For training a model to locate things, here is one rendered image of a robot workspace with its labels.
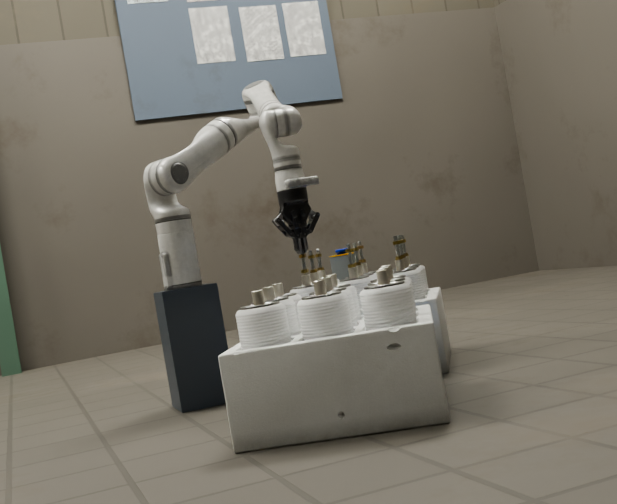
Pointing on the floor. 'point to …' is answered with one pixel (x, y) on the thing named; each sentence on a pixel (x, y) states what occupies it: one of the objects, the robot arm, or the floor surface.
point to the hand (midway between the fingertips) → (300, 245)
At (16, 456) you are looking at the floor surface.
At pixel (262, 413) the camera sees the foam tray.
